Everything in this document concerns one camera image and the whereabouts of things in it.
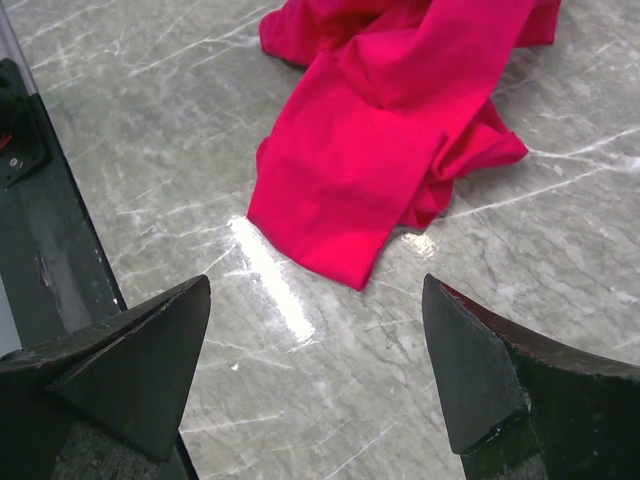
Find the red t shirt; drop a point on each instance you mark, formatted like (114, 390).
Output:
(393, 107)

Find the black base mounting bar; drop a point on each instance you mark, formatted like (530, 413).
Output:
(55, 277)

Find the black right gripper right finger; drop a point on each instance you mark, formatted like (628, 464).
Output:
(519, 405)

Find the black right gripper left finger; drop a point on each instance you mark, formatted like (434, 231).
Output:
(107, 401)

